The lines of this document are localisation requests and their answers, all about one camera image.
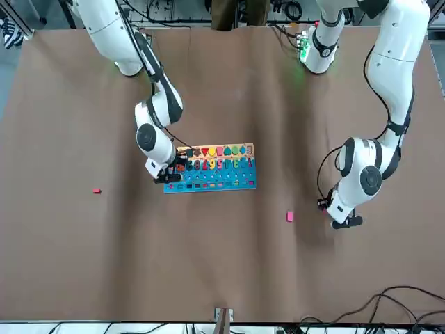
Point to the yellow polygon piece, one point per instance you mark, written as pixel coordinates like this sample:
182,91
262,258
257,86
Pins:
212,150

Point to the green circle piece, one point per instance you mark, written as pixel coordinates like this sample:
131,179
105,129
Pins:
235,150

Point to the brown pentagon piece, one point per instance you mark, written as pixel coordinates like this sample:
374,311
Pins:
196,151

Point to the aluminium frame profile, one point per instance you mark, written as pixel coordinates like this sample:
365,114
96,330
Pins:
438,14

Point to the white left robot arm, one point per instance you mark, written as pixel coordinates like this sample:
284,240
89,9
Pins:
393,52

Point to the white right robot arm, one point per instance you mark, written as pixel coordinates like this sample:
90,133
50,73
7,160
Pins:
111,31

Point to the dark teal number nine piece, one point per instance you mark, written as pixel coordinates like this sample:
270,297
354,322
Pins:
190,164

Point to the blue number two piece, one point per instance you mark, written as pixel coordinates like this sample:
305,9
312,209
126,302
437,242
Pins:
242,161

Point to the pink number five piece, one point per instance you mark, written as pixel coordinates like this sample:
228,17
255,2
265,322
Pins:
219,163

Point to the teal heart piece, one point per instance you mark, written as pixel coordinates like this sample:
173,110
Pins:
227,150

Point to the pink rectangle shape piece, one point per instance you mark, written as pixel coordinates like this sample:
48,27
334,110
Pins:
290,216

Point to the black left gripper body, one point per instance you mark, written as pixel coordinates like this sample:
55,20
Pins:
346,222

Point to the aluminium profile post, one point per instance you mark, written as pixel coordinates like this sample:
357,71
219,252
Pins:
222,320

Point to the blue wooden toy board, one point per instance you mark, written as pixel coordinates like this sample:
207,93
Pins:
215,179

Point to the red number seven piece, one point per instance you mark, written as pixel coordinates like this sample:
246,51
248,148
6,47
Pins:
204,163

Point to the pink trapezoid piece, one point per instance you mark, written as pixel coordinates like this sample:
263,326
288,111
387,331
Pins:
219,150

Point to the person's foot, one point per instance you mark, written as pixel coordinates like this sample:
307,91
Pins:
10,33

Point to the brown number eight piece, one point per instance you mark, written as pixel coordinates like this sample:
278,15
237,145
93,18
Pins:
196,164

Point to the green number three piece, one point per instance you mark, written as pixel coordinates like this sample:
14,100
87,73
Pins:
235,162

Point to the teal number four piece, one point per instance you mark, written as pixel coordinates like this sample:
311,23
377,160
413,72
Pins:
227,162

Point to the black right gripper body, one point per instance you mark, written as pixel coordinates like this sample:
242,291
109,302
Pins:
169,178

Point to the red triangle piece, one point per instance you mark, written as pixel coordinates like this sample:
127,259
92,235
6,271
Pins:
204,150

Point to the person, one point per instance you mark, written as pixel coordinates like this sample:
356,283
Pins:
236,14

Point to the yellow number six piece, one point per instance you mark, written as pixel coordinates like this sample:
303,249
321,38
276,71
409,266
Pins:
212,163

